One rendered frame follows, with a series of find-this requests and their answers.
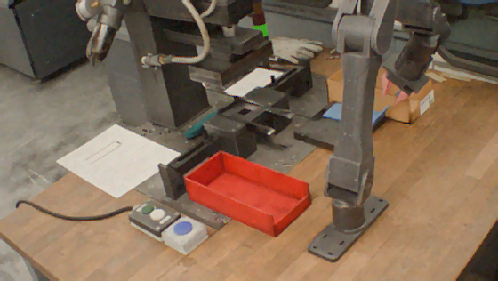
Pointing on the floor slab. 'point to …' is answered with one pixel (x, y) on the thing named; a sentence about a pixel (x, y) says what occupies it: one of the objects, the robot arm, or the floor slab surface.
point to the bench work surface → (104, 240)
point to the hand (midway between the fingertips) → (390, 98)
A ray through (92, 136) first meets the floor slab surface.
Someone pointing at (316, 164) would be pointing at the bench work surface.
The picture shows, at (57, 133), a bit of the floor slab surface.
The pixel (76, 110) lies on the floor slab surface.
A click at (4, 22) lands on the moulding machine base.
